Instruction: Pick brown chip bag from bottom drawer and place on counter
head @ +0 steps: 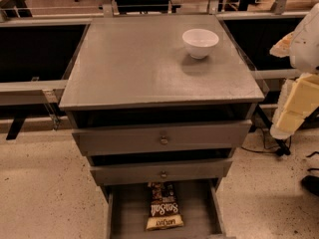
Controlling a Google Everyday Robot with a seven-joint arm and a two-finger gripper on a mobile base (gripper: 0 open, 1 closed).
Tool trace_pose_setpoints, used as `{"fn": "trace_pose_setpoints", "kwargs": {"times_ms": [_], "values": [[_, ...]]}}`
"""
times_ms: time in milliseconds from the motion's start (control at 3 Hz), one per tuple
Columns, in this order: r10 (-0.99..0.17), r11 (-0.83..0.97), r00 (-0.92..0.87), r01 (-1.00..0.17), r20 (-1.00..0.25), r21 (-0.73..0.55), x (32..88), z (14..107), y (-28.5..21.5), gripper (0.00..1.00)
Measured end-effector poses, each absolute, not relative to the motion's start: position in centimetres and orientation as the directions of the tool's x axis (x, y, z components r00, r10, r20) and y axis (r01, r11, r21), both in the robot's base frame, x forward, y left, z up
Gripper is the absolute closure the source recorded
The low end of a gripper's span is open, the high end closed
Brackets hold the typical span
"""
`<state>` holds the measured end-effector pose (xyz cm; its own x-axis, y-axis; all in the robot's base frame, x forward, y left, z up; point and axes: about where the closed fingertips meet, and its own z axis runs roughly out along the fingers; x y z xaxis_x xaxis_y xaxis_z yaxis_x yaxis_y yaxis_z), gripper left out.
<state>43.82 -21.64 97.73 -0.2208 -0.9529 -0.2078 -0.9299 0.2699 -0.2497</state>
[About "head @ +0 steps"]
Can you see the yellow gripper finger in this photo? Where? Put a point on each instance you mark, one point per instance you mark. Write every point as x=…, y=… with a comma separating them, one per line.
x=297, y=101
x=281, y=48

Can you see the brown chip bag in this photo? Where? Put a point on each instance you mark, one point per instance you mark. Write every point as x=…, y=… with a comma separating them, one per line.
x=164, y=209

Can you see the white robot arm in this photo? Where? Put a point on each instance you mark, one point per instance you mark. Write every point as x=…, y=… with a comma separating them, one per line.
x=304, y=46

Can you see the middle grey drawer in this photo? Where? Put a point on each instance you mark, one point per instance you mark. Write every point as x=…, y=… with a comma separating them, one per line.
x=160, y=171

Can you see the grey drawer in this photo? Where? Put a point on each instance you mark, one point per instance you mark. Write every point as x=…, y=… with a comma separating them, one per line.
x=160, y=171
x=129, y=207
x=161, y=137

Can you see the grey wooden drawer cabinet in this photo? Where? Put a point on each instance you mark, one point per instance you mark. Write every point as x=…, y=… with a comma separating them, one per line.
x=136, y=71

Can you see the bottom grey drawer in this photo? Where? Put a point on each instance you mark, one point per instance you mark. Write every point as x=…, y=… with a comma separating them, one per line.
x=129, y=207

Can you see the top grey drawer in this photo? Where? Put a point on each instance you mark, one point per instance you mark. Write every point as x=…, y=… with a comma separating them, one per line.
x=161, y=137

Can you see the white ceramic bowl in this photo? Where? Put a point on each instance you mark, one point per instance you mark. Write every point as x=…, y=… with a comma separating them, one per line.
x=199, y=42

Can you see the black object at right edge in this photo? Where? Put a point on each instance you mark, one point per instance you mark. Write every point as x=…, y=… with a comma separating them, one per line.
x=311, y=184

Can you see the right metal rail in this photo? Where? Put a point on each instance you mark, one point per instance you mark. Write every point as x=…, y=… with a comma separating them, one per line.
x=272, y=80

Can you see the metal rail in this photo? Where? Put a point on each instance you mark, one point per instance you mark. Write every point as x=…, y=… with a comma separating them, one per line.
x=31, y=93
x=272, y=80

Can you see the left metal rail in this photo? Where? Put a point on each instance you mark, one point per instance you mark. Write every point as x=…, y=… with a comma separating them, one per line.
x=31, y=93

